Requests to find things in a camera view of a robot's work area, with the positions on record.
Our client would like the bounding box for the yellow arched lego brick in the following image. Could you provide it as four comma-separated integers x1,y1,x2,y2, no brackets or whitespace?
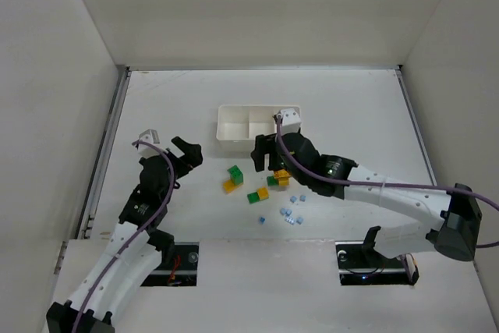
274,169,291,187

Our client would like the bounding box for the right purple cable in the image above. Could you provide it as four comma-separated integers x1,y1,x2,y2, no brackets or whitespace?
272,114,499,249

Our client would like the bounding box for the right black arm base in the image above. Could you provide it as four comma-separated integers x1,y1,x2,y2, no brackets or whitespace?
335,226,419,286

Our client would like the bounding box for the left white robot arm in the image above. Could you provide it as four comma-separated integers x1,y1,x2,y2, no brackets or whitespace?
46,131,203,332

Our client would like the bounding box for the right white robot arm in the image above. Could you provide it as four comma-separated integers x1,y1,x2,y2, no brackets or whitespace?
250,133,482,262

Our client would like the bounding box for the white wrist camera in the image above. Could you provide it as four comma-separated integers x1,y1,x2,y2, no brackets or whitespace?
274,108,302,135
133,129,160,158

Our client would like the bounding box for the green lego brick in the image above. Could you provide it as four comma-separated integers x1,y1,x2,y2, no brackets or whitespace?
228,165,244,186
267,176,279,186
247,192,260,204

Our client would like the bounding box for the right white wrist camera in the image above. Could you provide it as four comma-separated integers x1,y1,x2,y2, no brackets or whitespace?
274,108,302,135

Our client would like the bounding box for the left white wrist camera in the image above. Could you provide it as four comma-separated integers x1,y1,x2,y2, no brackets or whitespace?
133,129,160,158

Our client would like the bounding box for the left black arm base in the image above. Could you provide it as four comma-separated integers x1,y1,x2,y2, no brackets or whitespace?
141,242,200,287

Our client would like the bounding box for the white divided container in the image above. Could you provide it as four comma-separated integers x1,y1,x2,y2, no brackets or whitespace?
216,105,301,152

